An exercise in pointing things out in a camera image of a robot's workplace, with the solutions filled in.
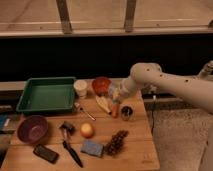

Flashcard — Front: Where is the apple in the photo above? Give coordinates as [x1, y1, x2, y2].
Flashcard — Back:
[80, 123, 94, 138]

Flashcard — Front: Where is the dark dish brush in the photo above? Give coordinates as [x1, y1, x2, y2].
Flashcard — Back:
[60, 121, 75, 140]

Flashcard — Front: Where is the small metal cup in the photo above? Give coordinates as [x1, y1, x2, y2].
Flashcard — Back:
[121, 106, 133, 121]

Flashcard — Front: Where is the banana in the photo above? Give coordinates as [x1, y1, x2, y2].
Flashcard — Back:
[95, 96, 111, 114]

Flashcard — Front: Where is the blue sponge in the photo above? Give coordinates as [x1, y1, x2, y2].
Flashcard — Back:
[81, 139, 104, 157]

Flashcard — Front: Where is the orange carrot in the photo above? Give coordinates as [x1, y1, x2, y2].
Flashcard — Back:
[111, 102, 120, 118]

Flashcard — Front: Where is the white paper cup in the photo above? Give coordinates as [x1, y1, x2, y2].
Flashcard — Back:
[74, 80, 88, 98]

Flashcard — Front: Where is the light blue towel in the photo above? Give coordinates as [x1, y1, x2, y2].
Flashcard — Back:
[108, 83, 117, 100]

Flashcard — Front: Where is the red bowl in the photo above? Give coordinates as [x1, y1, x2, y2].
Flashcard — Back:
[92, 77, 111, 96]

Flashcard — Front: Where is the black handled knife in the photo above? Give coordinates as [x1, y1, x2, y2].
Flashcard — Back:
[62, 140, 83, 168]

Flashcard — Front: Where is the purple bowl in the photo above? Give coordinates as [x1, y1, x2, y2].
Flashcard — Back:
[17, 115, 48, 144]

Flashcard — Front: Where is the black rectangular block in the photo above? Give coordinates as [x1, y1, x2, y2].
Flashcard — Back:
[33, 144, 59, 163]

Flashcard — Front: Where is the pine cone bunch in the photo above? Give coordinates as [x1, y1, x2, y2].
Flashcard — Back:
[104, 130, 128, 156]

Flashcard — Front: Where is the green plastic tray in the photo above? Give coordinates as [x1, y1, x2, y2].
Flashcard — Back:
[16, 77, 75, 114]

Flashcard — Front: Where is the metal spoon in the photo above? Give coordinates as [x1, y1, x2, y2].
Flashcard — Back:
[74, 102, 96, 121]

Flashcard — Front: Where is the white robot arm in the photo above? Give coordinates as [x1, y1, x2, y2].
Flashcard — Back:
[112, 63, 213, 171]

